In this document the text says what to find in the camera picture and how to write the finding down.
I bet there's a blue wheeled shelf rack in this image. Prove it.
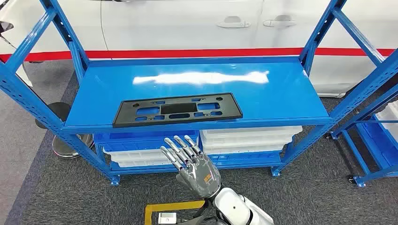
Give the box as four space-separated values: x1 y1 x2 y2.
325 90 398 188

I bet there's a black plastic plate frame part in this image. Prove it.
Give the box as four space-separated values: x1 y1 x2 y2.
112 92 244 128

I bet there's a white car with red stripe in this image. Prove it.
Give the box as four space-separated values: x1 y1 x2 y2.
0 0 398 98

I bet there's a blue metal shelf rack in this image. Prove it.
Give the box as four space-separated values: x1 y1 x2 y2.
0 0 398 187

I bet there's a round stool chrome base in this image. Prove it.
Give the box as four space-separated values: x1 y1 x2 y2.
35 102 94 159

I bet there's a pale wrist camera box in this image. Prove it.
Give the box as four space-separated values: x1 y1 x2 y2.
157 212 177 225

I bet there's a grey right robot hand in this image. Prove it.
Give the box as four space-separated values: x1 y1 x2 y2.
160 135 222 200

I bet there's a yellow floor tape square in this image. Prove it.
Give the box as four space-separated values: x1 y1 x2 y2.
144 200 206 225

